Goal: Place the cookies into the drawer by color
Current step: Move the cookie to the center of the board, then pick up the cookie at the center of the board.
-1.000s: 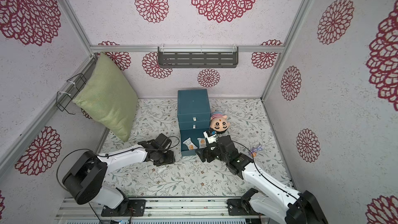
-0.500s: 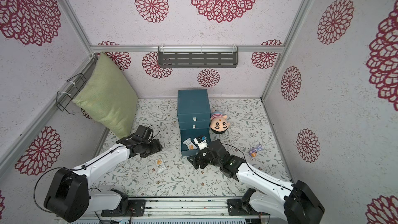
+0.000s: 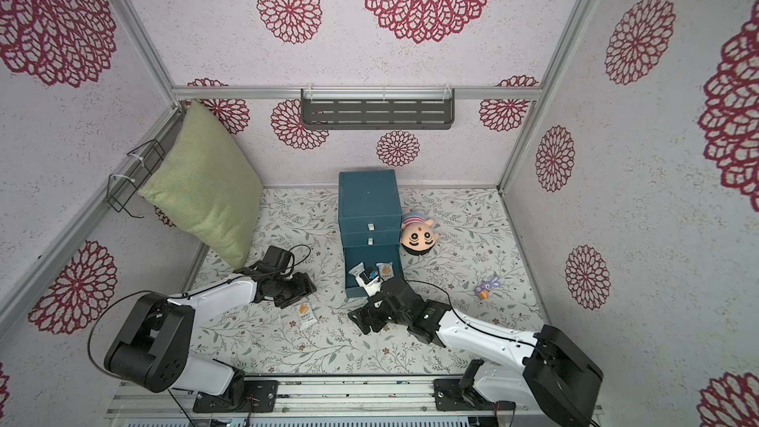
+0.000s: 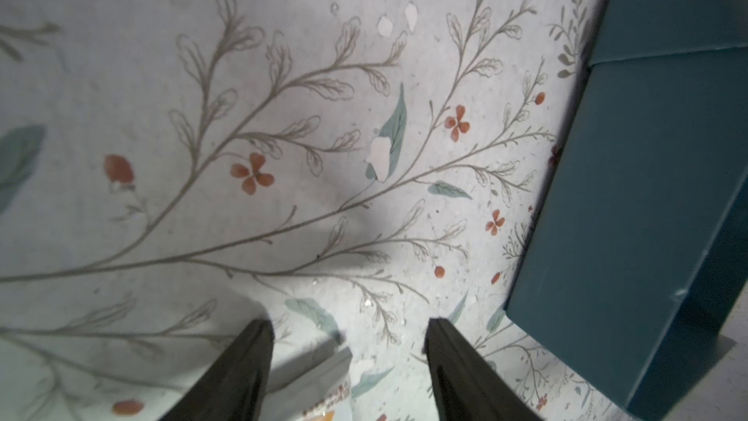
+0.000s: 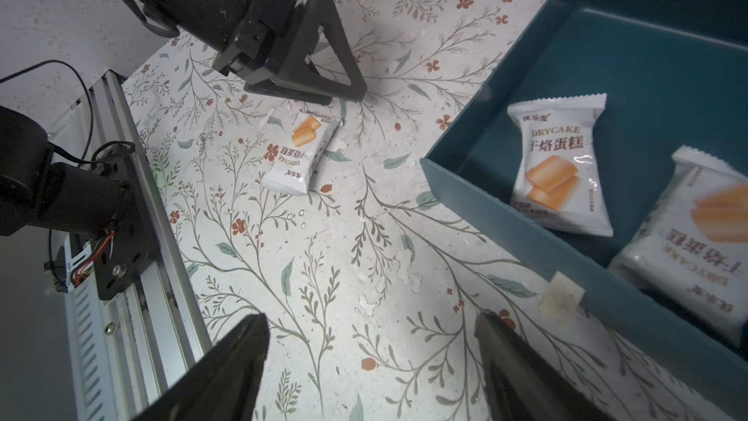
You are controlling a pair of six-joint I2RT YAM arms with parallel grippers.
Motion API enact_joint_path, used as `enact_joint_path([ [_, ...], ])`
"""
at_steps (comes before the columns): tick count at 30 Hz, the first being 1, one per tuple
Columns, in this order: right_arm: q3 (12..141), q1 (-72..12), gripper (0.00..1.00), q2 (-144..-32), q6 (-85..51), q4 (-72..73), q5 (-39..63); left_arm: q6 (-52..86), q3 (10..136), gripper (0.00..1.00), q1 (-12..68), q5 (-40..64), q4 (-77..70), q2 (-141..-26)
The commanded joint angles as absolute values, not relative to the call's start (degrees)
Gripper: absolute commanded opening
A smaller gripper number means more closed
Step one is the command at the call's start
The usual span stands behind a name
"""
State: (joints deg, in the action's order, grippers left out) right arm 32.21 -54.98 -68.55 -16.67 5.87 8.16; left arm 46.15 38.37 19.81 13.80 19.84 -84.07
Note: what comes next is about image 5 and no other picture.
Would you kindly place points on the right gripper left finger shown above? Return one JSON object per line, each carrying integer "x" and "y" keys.
{"x": 224, "y": 385}

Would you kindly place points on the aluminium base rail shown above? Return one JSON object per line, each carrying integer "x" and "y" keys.
{"x": 133, "y": 325}

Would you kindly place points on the white cookie packet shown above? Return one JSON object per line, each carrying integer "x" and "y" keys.
{"x": 692, "y": 247}
{"x": 558, "y": 185}
{"x": 296, "y": 154}

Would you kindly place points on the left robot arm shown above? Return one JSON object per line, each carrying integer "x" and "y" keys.
{"x": 279, "y": 48}

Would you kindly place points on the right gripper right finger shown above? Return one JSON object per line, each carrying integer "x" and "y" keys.
{"x": 520, "y": 384}

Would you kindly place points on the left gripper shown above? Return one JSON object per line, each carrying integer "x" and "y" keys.
{"x": 204, "y": 0}

